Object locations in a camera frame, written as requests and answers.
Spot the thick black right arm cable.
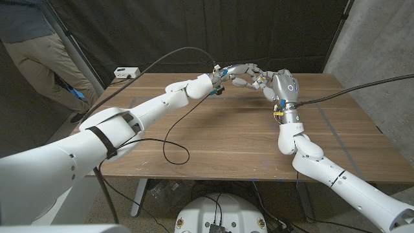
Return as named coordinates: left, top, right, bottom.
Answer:
left=294, top=73, right=414, bottom=108

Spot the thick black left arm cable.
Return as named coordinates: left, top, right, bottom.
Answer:
left=79, top=47, right=217, bottom=224

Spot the white power strip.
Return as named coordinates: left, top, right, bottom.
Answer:
left=113, top=67, right=141, bottom=80

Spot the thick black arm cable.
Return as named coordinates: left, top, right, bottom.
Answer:
left=294, top=73, right=414, bottom=108
left=79, top=47, right=217, bottom=224

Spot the blue floor object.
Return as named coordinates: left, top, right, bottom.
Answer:
left=69, top=87, right=87, bottom=101

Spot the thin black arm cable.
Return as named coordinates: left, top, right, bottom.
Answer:
left=296, top=173, right=373, bottom=233
left=96, top=93, right=213, bottom=233

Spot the white table leg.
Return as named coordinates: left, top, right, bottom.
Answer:
left=131, top=179, right=149, bottom=217

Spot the person in khaki trousers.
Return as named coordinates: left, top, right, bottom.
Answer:
left=0, top=0, right=100, bottom=124

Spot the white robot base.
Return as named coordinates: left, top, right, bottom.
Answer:
left=173, top=193, right=268, bottom=233

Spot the black backdrop stand pole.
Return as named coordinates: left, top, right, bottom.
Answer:
left=43, top=0, right=107, bottom=90
left=322, top=0, right=354, bottom=74

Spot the black floor cable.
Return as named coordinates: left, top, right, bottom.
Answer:
left=251, top=181, right=287, bottom=229

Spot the black backdrop curtain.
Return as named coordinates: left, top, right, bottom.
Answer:
left=41, top=0, right=355, bottom=88

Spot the grey table leg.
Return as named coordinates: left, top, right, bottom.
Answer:
left=294, top=181, right=316, bottom=223

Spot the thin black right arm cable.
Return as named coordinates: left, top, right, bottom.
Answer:
left=296, top=173, right=373, bottom=233

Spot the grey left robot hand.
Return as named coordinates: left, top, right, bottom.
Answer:
left=212, top=63, right=269, bottom=91

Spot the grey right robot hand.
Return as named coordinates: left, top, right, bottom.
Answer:
left=257, top=69, right=300, bottom=125

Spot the black power cord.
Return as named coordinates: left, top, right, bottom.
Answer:
left=108, top=74, right=133, bottom=87

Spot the clear plastic bag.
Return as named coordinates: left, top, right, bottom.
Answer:
left=147, top=179, right=195, bottom=211

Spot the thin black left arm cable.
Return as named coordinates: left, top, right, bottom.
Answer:
left=96, top=93, right=213, bottom=233

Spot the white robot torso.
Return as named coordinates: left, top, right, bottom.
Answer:
left=0, top=224, right=132, bottom=233

